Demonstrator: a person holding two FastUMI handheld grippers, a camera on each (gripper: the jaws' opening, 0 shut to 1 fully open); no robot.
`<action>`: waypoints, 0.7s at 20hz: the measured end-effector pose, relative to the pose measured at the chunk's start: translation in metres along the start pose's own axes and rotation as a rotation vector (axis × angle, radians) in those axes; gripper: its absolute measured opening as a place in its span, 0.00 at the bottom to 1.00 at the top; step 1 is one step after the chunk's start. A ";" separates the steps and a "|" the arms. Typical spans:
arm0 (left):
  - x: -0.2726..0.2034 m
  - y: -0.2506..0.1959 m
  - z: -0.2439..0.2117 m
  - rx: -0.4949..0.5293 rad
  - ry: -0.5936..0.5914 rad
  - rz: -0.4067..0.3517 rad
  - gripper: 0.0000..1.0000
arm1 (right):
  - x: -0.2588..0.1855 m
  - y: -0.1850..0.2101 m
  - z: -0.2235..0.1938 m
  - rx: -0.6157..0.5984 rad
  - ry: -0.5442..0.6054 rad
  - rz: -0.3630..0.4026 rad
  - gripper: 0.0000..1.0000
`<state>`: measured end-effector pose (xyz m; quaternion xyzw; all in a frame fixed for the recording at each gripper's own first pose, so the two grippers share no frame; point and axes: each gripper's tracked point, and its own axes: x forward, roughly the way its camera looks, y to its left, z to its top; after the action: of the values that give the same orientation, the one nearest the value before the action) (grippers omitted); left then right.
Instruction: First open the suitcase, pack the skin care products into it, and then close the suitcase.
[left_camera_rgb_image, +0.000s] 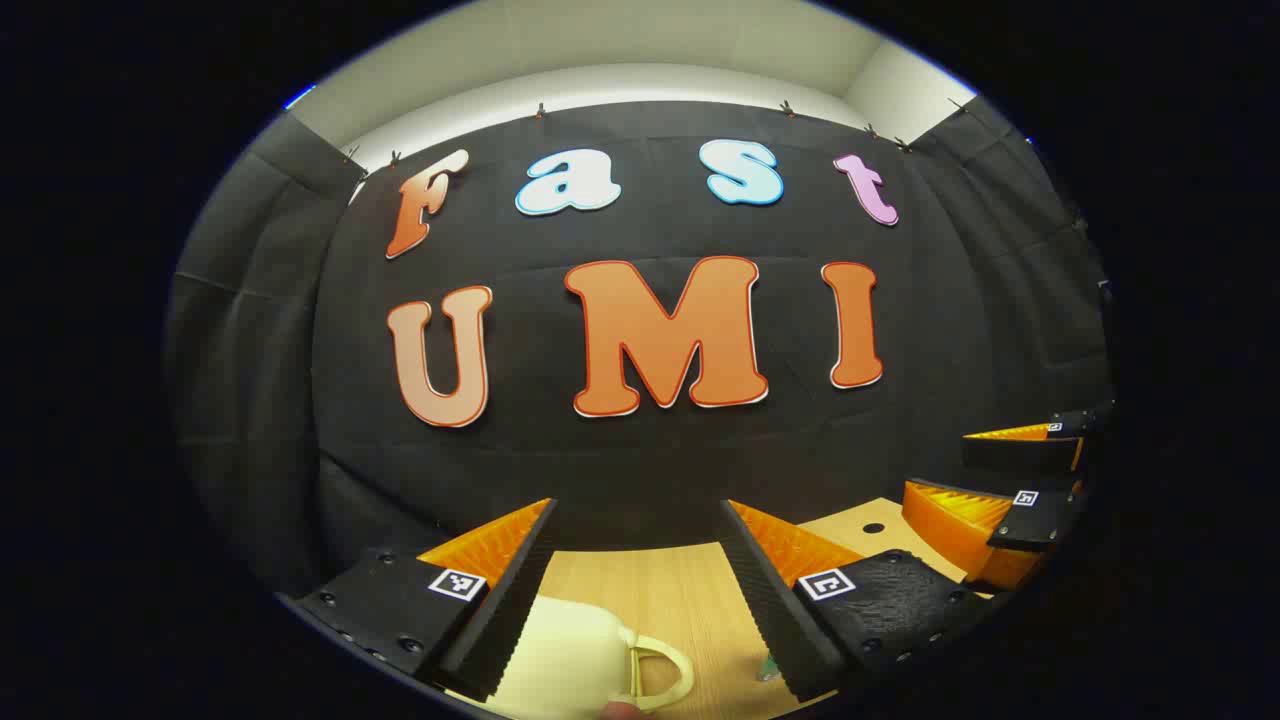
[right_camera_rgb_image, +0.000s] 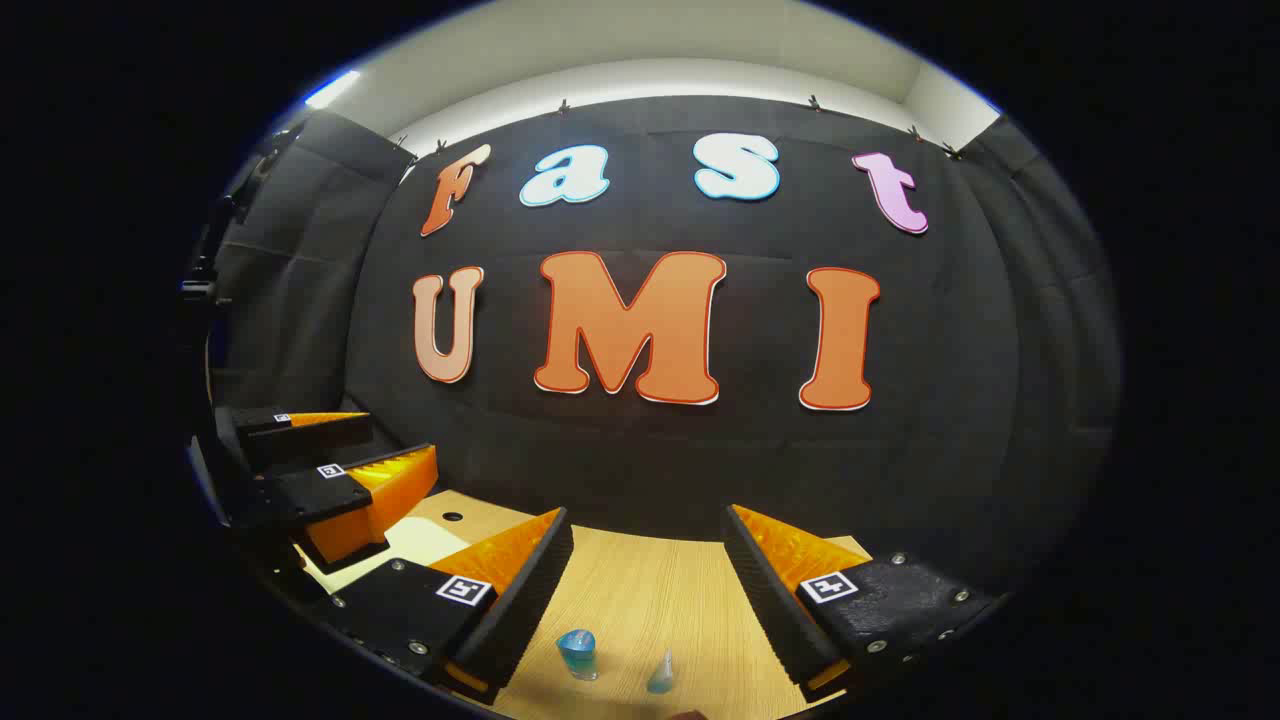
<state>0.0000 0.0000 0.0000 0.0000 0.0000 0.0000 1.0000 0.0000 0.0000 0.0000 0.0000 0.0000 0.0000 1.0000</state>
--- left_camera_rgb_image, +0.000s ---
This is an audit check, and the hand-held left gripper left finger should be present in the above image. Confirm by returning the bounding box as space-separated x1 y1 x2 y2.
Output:
288 497 561 703

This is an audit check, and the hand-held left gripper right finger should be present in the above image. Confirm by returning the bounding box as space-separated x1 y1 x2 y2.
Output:
718 498 1001 703

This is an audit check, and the pale yellow suitcase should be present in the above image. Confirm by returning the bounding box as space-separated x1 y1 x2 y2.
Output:
445 595 696 720

